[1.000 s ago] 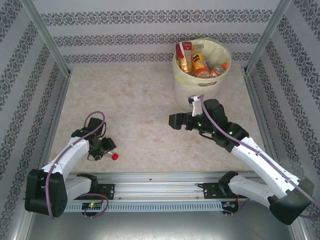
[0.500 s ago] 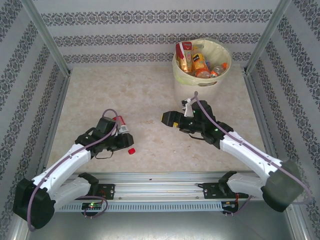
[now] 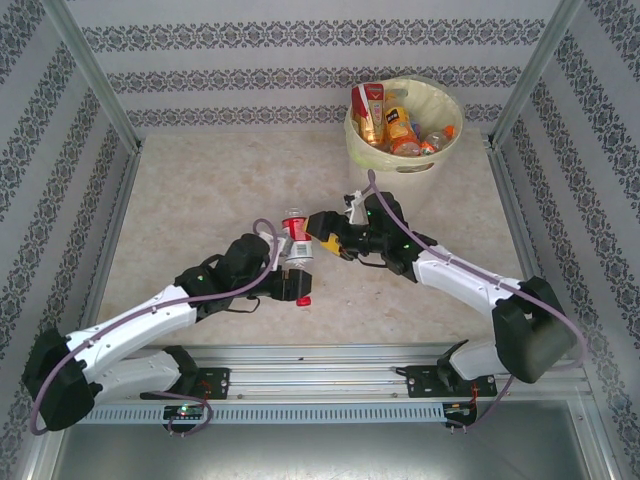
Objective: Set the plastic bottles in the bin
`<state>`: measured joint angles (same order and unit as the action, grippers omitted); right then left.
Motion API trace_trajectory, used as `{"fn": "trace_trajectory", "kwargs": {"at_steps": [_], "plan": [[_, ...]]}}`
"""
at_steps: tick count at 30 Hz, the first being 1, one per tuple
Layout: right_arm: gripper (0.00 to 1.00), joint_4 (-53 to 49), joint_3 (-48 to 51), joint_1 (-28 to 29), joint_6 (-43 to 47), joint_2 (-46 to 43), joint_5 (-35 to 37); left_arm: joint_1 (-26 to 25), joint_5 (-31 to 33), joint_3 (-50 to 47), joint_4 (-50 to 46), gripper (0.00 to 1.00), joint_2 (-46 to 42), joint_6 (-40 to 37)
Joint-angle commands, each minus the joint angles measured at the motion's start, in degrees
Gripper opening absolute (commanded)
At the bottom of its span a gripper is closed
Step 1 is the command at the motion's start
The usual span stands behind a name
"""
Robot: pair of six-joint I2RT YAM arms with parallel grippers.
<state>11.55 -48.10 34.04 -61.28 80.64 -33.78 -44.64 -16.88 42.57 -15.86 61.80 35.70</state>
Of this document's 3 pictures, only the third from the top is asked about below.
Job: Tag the red capped water bottle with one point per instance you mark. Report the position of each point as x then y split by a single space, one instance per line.
295 229

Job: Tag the orange label bottle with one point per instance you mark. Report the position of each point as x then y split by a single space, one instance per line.
435 141

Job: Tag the red gold label bottle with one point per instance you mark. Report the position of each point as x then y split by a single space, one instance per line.
369 115

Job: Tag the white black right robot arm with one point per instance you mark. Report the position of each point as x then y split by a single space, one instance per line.
465 275

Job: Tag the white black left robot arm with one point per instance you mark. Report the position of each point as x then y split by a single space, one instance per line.
140 317

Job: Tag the cream plastic bin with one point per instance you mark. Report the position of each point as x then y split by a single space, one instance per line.
400 182

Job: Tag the pale yellow bin liner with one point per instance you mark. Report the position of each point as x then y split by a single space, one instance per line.
435 100

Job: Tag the small controller board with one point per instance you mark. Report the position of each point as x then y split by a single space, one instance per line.
185 411
457 409

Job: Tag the grey metal sheet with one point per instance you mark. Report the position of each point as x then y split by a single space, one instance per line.
320 455

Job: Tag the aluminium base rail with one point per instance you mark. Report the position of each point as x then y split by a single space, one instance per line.
310 375

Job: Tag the aluminium side rail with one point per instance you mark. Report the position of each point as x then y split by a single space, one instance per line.
511 195
114 225

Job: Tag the aluminium frame post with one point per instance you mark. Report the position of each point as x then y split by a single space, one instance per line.
97 80
532 75
37 460
602 440

